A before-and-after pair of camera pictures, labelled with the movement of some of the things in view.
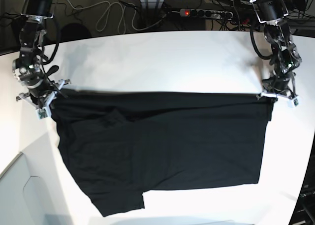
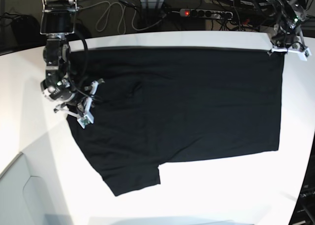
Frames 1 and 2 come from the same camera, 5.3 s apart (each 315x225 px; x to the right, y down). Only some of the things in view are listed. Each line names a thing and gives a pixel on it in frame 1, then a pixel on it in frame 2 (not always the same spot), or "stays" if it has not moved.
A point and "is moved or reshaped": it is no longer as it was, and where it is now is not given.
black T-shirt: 118,144 is moved or reshaped
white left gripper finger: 26,97 → 74,114
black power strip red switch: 192,12 stays
